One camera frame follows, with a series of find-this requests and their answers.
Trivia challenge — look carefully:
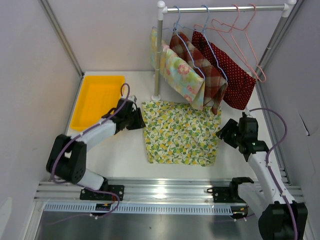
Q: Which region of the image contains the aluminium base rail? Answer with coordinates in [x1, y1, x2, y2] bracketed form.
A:
[33, 176, 306, 208]

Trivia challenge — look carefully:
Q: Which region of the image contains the blue wire hanger right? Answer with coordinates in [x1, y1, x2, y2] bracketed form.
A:
[193, 4, 229, 83]

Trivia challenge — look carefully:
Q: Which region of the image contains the blue wire hanger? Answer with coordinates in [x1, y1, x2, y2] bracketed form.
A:
[162, 5, 206, 81]
[193, 4, 229, 83]

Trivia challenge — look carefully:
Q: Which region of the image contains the blue wire hanger left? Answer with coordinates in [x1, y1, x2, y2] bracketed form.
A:
[162, 5, 206, 81]

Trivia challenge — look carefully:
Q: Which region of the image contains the red polka dot skirt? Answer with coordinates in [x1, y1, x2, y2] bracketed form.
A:
[191, 31, 256, 110]

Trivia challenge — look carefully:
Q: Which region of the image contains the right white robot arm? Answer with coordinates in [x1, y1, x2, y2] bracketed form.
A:
[206, 114, 308, 240]

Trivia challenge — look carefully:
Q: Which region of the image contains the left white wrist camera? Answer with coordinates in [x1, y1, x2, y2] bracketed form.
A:
[129, 95, 137, 103]

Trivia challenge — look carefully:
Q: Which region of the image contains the yellow plastic tray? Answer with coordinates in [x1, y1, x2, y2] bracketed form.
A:
[70, 75, 125, 132]

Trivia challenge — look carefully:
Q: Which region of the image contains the red plaid skirt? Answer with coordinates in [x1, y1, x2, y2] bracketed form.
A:
[169, 31, 228, 115]

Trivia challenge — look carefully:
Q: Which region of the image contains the metal clothes rack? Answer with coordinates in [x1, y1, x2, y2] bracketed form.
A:
[151, 0, 303, 101]

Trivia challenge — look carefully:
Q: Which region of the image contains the white slotted cable duct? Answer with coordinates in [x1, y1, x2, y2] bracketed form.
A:
[43, 201, 247, 216]

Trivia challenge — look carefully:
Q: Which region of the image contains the pastel floral skirt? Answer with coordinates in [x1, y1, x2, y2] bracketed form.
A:
[159, 41, 205, 111]

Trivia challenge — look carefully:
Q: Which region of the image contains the lemon print cloth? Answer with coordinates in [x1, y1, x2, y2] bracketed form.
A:
[141, 101, 222, 167]

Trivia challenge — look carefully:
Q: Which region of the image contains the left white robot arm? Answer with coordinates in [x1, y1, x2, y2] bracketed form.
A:
[46, 95, 146, 201]

